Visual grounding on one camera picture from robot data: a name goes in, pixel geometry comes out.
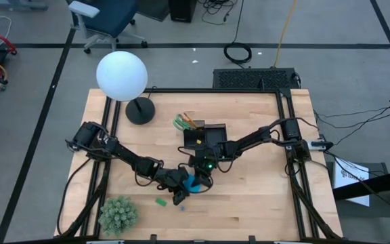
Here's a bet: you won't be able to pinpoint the black slanted beam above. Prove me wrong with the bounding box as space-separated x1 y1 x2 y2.
332 167 390 204

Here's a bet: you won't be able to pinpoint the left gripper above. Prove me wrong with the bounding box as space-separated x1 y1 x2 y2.
154 165 191 207

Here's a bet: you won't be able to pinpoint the coiled black cable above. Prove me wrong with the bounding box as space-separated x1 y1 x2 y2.
223 0 253 67

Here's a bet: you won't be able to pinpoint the grey side table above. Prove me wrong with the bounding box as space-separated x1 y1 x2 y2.
326 161 390 244

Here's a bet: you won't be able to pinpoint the grey desk base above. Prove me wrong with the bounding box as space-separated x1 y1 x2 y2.
0 0 49 11

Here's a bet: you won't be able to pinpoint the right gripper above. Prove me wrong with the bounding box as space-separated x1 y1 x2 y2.
188 147 223 189

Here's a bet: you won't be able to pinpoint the potted green plant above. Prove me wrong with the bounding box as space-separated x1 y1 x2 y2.
97 195 139 235

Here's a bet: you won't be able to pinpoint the white globe table lamp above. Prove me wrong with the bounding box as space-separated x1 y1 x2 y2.
95 50 156 125

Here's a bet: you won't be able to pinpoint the white printed paper sheet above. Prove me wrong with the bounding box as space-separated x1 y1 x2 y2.
332 157 371 207

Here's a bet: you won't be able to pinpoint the black mesh desk organizer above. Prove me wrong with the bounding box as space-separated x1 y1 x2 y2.
182 119 229 152

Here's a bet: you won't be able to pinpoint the yellow hanging cable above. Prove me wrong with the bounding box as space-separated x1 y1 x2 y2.
273 0 298 68

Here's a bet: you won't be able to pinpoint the green handled scissors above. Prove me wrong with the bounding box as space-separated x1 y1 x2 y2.
172 113 193 132

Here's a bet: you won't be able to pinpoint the blue office chair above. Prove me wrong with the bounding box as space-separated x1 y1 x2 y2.
66 0 149 55

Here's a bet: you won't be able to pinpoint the black computer tower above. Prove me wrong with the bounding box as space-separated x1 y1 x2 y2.
167 0 198 24

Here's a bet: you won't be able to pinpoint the blue sticky note pad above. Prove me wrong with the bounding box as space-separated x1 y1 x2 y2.
182 173 203 195

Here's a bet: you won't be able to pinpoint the tangled black floor cables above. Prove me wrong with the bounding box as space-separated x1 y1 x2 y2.
197 0 240 27

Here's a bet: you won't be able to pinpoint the orange pencil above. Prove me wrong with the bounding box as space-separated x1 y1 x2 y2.
182 112 196 129

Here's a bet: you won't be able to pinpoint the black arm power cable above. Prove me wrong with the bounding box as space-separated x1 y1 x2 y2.
56 157 93 237

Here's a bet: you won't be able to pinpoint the black mesh computer case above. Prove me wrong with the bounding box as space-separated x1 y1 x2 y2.
212 67 301 91

